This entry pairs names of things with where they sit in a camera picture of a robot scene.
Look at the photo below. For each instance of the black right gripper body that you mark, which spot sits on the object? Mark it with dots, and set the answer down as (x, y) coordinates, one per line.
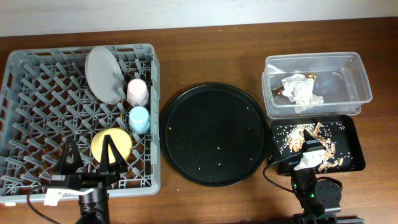
(313, 146)

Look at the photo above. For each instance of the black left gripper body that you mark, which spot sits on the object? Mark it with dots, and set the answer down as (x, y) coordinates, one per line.
(88, 179)

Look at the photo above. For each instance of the yellow bowl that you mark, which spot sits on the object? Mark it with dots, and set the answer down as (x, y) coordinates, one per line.
(120, 138)

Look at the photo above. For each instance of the food scraps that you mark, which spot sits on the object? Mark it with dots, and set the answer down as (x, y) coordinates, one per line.
(289, 139)

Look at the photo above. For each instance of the light blue plastic cup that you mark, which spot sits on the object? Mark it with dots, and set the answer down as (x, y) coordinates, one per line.
(139, 120)

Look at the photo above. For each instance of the gold foil wrapper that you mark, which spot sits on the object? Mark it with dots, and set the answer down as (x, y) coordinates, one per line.
(278, 91)

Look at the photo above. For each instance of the white tissue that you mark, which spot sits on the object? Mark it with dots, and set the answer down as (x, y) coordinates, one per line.
(299, 90)

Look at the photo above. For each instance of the pink plastic cup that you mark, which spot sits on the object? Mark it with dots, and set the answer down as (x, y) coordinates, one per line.
(137, 92)

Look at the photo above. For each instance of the light grey round plate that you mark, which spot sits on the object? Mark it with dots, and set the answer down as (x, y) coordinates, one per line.
(103, 75)

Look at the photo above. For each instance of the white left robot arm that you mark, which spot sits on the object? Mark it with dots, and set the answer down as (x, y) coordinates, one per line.
(94, 206)

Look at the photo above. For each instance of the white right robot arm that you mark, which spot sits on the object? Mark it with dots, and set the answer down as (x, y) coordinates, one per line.
(319, 197)

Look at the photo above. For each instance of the grey dishwasher rack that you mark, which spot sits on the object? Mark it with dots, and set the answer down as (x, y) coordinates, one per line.
(45, 99)

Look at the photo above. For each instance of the black rectangular tray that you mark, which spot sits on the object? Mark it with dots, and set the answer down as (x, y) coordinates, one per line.
(348, 138)

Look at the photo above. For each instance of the black round tray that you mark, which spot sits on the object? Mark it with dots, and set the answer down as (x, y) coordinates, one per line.
(215, 135)

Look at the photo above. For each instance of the clear plastic storage bin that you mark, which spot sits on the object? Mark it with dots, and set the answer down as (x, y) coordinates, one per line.
(340, 79)

